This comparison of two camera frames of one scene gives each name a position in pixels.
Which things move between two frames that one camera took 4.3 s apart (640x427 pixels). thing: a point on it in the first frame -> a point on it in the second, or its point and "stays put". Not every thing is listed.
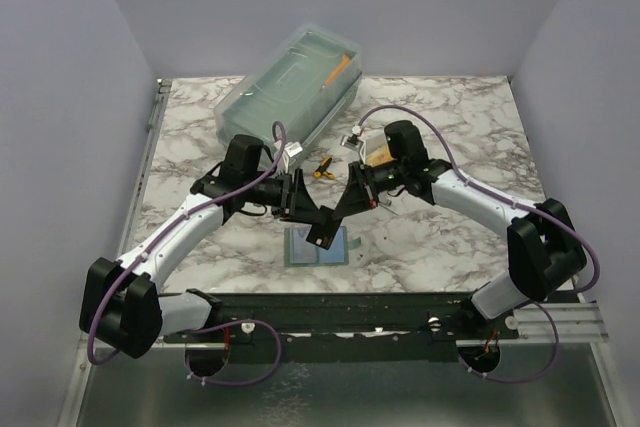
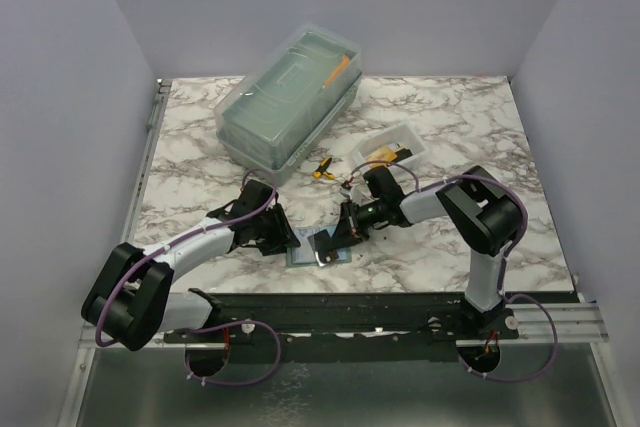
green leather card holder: [299, 252] stays put
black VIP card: [322, 235] -> [323, 244]
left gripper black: [296, 201] -> [283, 235]
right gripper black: [358, 196] -> [349, 230]
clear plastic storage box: [305, 85] stays put
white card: [303, 251] stays put
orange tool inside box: [338, 70] stays put
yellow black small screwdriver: [321, 169] stays put
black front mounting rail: [347, 328] stays put
